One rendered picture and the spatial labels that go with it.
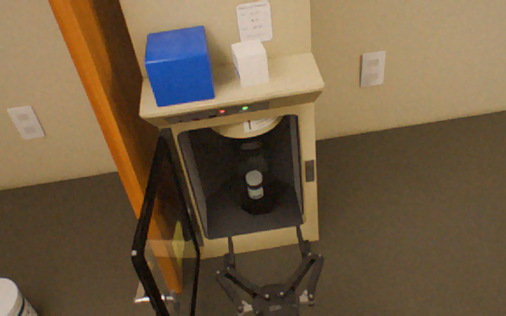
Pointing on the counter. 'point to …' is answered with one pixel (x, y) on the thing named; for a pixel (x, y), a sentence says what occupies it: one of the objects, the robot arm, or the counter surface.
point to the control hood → (299, 71)
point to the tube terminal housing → (285, 30)
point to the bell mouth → (247, 127)
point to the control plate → (217, 112)
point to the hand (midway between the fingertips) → (264, 238)
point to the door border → (143, 233)
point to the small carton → (250, 62)
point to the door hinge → (183, 183)
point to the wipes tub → (0, 299)
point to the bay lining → (287, 157)
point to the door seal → (148, 227)
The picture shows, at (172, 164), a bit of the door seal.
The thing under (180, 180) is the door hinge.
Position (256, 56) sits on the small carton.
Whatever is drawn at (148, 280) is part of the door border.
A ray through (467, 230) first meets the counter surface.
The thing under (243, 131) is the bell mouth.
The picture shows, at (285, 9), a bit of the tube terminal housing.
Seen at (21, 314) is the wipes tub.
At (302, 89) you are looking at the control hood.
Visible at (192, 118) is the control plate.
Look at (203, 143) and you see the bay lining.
